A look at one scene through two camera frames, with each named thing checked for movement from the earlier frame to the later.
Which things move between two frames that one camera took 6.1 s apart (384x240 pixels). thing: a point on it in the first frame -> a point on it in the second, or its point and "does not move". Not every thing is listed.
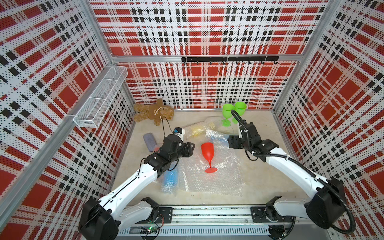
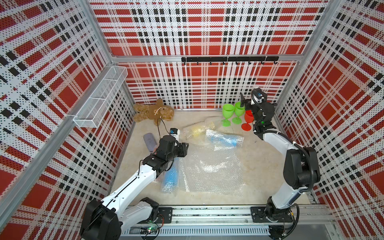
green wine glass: [227, 109] does not move
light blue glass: [218, 140] does not move
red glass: [208, 151] -> [249, 118]
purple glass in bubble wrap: [150, 141] does not move
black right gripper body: [238, 143] -> [255, 108]
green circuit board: [148, 230] does not move
